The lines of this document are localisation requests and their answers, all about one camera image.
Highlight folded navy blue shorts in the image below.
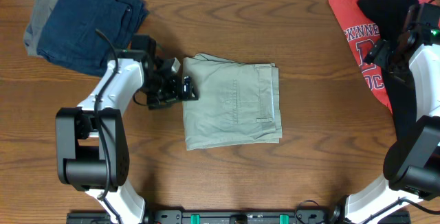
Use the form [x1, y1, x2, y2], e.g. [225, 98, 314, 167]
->
[36, 0, 149, 76]

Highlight black garment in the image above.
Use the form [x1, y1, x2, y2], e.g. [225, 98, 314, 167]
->
[357, 0, 419, 140]

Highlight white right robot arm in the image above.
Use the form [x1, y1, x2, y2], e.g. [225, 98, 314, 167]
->
[328, 3, 439, 223]

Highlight red printed t-shirt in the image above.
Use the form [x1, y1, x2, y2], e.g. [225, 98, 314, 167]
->
[328, 0, 430, 109]

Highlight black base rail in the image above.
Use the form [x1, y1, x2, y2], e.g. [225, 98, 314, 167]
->
[66, 210, 412, 224]

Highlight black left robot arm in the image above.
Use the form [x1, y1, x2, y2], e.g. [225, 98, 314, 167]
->
[56, 34, 199, 223]

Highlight khaki shorts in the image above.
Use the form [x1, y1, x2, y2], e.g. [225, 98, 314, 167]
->
[183, 54, 283, 150]

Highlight folded grey garment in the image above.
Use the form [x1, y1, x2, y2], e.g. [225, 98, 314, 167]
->
[23, 0, 58, 57]

